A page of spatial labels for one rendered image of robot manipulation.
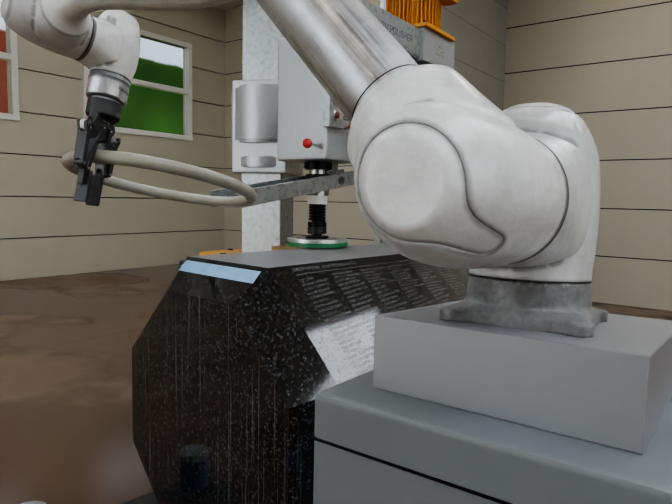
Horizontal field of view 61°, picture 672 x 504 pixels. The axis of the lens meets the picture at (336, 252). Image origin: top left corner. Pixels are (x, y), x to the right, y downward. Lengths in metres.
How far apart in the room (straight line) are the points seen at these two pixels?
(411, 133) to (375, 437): 0.37
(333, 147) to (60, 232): 6.40
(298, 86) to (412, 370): 1.43
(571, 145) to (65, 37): 1.02
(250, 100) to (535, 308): 2.05
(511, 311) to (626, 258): 5.91
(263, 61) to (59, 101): 5.66
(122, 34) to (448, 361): 1.05
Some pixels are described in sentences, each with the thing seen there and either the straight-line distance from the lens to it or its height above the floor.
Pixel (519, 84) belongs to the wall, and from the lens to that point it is 7.03.
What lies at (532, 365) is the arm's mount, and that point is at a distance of 0.67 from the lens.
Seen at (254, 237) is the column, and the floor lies 0.86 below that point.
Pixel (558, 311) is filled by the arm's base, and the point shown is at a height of 0.92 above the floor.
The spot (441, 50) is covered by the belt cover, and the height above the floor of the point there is 1.69.
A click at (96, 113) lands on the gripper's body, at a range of 1.41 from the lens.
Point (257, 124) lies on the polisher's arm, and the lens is 2.59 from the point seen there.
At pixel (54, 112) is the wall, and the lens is 8.11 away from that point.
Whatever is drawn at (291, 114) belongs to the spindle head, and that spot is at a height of 1.33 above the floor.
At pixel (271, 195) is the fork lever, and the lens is 1.77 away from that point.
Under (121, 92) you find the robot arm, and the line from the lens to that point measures 1.43.
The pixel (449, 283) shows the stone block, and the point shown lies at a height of 0.77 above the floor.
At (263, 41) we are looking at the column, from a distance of 2.73.
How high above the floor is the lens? 1.04
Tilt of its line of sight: 5 degrees down
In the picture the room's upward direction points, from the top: 1 degrees clockwise
